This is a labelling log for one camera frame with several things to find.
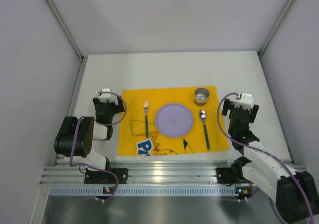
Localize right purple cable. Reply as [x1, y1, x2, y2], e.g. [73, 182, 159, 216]
[216, 92, 315, 224]

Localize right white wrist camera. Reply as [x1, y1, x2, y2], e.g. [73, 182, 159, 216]
[235, 93, 253, 110]

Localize fork with green handle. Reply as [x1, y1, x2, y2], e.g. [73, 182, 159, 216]
[143, 100, 149, 138]

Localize aluminium mounting rail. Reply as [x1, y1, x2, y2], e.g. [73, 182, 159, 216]
[40, 161, 231, 185]

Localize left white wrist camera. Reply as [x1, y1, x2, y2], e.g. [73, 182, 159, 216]
[97, 88, 113, 103]

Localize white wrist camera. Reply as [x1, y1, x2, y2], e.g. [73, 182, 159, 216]
[97, 88, 113, 103]
[235, 93, 253, 110]

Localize small metal cup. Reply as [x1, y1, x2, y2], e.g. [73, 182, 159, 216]
[194, 87, 210, 106]

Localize purple plastic plate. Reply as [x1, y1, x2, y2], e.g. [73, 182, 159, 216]
[155, 103, 194, 138]

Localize yellow cartoon placemat cloth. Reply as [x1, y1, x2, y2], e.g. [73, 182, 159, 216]
[118, 86, 230, 156]

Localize perforated cable duct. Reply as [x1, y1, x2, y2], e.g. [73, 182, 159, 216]
[50, 186, 252, 197]

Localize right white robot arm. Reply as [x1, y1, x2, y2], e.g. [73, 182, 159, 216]
[217, 93, 319, 224]

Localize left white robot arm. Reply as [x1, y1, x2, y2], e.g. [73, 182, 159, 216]
[54, 96, 126, 172]

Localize spoon with green handle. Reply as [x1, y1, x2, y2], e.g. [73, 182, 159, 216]
[199, 110, 210, 150]

